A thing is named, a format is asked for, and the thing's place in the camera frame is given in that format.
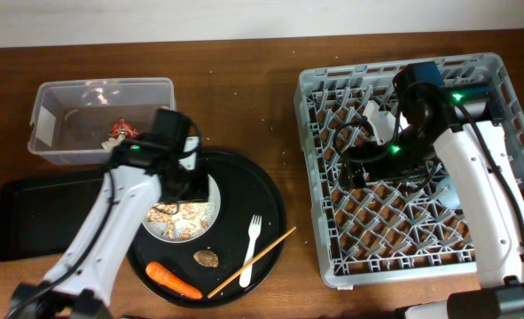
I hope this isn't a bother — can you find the wooden chopstick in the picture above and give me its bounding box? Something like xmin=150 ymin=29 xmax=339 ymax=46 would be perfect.
xmin=207 ymin=226 xmax=297 ymax=299

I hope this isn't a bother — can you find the white plastic fork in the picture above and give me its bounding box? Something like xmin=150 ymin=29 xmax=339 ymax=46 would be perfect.
xmin=239 ymin=215 xmax=262 ymax=288

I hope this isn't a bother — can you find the round black serving tray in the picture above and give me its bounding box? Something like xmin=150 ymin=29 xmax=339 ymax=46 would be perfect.
xmin=127 ymin=151 xmax=286 ymax=308

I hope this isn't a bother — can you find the orange carrot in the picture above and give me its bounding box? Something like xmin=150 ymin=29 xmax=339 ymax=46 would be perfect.
xmin=145 ymin=261 xmax=203 ymax=300

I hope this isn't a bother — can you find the red snack wrapper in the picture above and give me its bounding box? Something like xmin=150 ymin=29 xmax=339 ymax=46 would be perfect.
xmin=109 ymin=118 xmax=140 ymax=139

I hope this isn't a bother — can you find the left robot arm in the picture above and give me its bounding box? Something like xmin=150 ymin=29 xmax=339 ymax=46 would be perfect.
xmin=7 ymin=109 xmax=209 ymax=318

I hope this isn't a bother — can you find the brown walnut shell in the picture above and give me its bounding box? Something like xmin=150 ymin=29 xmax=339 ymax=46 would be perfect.
xmin=193 ymin=250 xmax=219 ymax=268

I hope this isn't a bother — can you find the grey dishwasher rack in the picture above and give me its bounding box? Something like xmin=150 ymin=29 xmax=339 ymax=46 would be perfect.
xmin=293 ymin=51 xmax=524 ymax=290

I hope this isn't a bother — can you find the grey plate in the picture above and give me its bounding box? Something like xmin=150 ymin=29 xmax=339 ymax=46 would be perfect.
xmin=141 ymin=175 xmax=223 ymax=244

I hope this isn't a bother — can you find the blue cup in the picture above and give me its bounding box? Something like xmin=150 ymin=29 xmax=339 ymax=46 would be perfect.
xmin=435 ymin=176 xmax=461 ymax=210

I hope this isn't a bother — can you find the black rectangular tray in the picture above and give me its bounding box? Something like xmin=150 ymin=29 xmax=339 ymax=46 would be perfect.
xmin=0 ymin=169 xmax=104 ymax=262

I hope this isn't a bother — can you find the clear plastic bin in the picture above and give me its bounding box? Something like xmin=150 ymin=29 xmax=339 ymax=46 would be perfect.
xmin=27 ymin=77 xmax=176 ymax=165

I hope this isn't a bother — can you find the food scraps and rice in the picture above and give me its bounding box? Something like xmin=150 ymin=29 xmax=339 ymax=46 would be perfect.
xmin=145 ymin=201 xmax=216 ymax=241

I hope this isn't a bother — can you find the white tissue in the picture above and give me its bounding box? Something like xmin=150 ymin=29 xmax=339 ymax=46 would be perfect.
xmin=101 ymin=135 xmax=125 ymax=151

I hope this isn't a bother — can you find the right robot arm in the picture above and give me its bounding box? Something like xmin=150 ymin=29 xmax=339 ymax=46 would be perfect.
xmin=337 ymin=61 xmax=524 ymax=318

